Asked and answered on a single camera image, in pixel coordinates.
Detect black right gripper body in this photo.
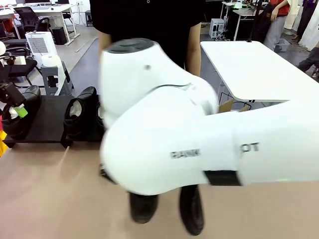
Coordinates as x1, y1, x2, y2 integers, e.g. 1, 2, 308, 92
98, 163, 120, 185

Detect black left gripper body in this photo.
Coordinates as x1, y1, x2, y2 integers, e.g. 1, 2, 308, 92
0, 83, 25, 108

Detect black leather shoe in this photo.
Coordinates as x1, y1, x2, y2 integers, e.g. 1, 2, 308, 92
64, 86, 98, 140
178, 185, 205, 237
96, 99, 105, 130
128, 191, 160, 224
1, 85, 42, 140

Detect person's right forearm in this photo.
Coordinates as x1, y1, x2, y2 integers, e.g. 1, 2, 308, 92
97, 29, 113, 55

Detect person's left forearm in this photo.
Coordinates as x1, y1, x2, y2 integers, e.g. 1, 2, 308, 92
185, 23, 202, 78

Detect black flat shoe stand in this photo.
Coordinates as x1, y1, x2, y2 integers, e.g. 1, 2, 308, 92
62, 96, 107, 149
2, 96, 75, 149

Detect black sled-leg office chair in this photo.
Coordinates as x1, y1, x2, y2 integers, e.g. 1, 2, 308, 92
0, 38, 44, 89

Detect red and yellow object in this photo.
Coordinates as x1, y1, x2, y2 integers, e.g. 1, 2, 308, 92
0, 117, 8, 157

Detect grey plastic step stool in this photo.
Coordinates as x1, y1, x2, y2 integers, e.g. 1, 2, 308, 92
40, 61, 75, 97

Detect white air purifier appliance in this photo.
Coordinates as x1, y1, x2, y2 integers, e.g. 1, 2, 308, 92
24, 31, 55, 62

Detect black computer tower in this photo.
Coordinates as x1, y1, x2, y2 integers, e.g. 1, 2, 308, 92
52, 26, 68, 45

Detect black mesh office chair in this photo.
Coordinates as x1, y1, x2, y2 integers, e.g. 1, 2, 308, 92
13, 6, 40, 33

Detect white office desk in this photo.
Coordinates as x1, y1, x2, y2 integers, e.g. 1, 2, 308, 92
0, 3, 80, 47

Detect brown cardboard box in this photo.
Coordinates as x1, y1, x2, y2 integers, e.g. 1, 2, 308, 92
218, 98, 251, 114

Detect person torso black t-shirt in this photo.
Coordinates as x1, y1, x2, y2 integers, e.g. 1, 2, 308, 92
89, 0, 207, 73

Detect large white table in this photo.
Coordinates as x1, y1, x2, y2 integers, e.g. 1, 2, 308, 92
200, 41, 319, 103

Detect white computer case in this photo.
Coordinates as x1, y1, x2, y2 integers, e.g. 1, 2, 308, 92
210, 18, 226, 39

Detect black slanted pole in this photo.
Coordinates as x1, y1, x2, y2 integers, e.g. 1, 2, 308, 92
248, 0, 262, 43

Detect grey plastic bin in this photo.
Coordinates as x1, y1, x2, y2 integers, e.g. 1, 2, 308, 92
274, 38, 291, 52

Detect person in red shirt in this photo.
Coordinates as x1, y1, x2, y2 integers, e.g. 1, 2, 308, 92
263, 0, 291, 50

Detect background person dark trousers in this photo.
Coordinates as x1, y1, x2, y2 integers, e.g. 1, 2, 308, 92
298, 47, 319, 78

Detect black wire frame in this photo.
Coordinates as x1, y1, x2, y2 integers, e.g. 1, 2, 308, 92
219, 91, 235, 102

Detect white-frame background desk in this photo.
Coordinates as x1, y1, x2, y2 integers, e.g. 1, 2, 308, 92
221, 1, 265, 42

